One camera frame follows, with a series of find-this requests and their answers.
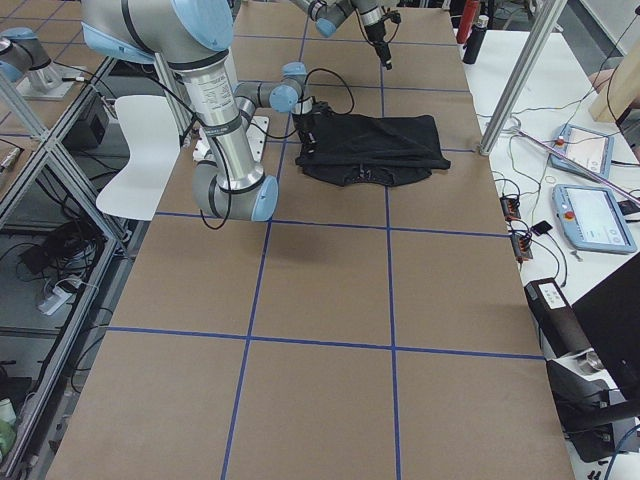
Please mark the black water bottle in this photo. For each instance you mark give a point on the black water bottle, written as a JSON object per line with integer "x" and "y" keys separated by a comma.
{"x": 474, "y": 42}

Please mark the black monitor stand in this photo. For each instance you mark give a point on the black monitor stand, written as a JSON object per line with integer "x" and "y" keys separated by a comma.
{"x": 596, "y": 391}

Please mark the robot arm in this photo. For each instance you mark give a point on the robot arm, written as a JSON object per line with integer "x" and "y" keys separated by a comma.
{"x": 371, "y": 15}
{"x": 194, "y": 38}

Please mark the blue teach pendant far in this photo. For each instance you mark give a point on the blue teach pendant far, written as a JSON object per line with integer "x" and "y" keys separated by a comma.
{"x": 588, "y": 148}

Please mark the blue teach pendant near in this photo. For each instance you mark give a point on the blue teach pendant near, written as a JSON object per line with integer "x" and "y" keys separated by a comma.
{"x": 591, "y": 219}

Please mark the black printed t-shirt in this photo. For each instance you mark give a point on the black printed t-shirt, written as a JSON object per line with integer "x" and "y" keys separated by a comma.
{"x": 355, "y": 149}

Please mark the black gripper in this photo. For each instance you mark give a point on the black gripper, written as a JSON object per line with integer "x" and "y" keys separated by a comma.
{"x": 376, "y": 34}
{"x": 306, "y": 128}

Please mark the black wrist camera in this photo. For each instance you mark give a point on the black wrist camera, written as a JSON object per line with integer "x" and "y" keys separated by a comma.
{"x": 393, "y": 16}
{"x": 321, "y": 108}

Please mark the blue teach pendant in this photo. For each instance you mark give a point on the blue teach pendant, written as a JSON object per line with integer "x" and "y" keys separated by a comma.
{"x": 591, "y": 219}
{"x": 588, "y": 148}

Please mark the black box with label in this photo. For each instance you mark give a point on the black box with label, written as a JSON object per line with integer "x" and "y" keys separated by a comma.
{"x": 555, "y": 317}

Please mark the red bottle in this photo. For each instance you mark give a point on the red bottle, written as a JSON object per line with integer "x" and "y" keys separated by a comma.
{"x": 466, "y": 21}

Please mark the aluminium frame post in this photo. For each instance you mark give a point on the aluminium frame post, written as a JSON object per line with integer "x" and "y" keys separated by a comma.
{"x": 535, "y": 42}

